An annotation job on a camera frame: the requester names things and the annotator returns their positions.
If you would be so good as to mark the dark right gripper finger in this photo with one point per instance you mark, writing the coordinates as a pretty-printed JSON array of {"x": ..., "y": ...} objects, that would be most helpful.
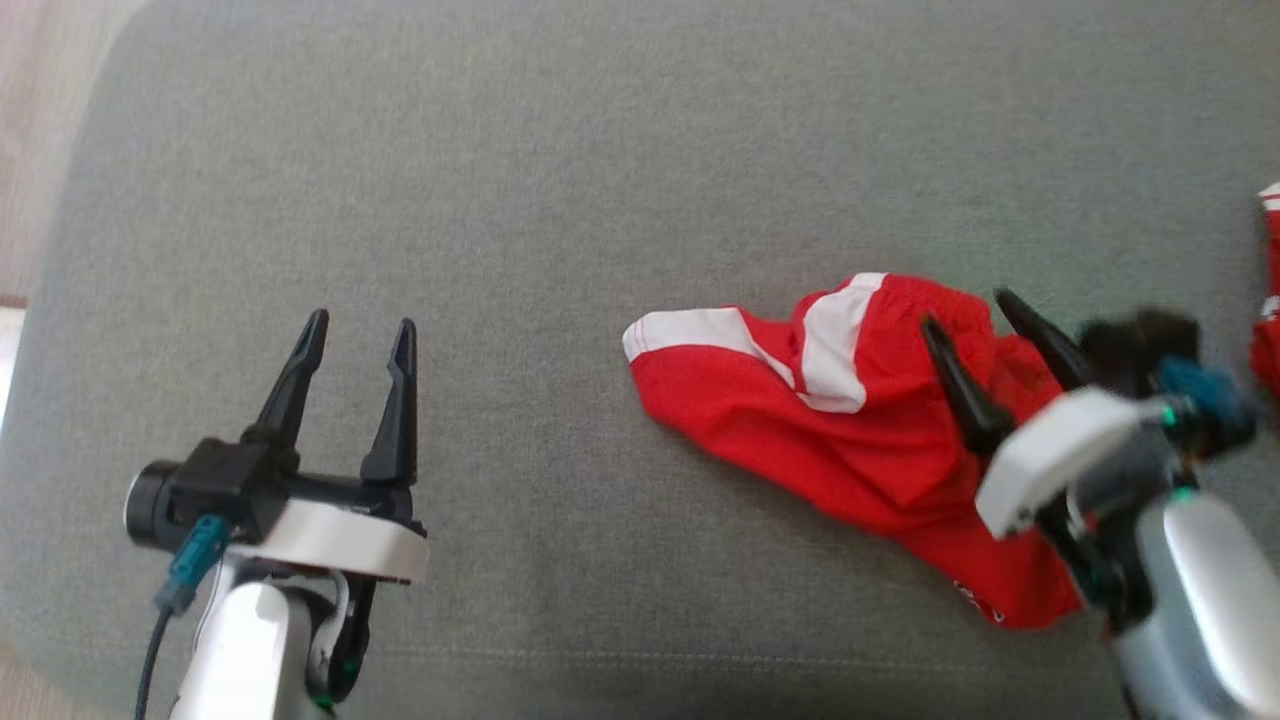
[
  {"x": 965, "y": 390},
  {"x": 1045, "y": 340}
]

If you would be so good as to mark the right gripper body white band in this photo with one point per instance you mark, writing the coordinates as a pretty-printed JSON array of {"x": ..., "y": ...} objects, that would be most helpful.
[{"x": 1055, "y": 455}]

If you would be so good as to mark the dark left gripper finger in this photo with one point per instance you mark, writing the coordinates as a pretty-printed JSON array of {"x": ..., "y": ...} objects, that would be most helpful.
[
  {"x": 290, "y": 390},
  {"x": 395, "y": 410}
]

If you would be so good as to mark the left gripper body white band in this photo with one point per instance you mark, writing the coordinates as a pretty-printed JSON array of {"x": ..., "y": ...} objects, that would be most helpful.
[{"x": 340, "y": 535}]

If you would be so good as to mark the red shorts with white stripes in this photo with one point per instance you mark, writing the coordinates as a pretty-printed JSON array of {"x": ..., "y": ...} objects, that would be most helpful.
[{"x": 830, "y": 440}]

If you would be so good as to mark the red shirt with white sleeves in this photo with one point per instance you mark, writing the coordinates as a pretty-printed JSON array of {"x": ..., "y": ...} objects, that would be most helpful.
[{"x": 1270, "y": 340}]

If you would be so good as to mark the grey fabric sofa seat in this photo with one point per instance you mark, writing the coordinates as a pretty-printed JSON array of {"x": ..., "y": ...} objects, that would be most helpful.
[{"x": 600, "y": 150}]

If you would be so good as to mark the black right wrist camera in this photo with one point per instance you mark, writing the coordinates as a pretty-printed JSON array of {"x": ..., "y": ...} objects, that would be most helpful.
[{"x": 1140, "y": 345}]

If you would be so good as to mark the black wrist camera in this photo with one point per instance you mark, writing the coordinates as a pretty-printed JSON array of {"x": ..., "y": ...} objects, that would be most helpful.
[
  {"x": 200, "y": 490},
  {"x": 1140, "y": 345}
]

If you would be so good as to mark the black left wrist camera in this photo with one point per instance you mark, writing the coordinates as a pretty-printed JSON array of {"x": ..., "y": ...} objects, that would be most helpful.
[{"x": 200, "y": 490}]

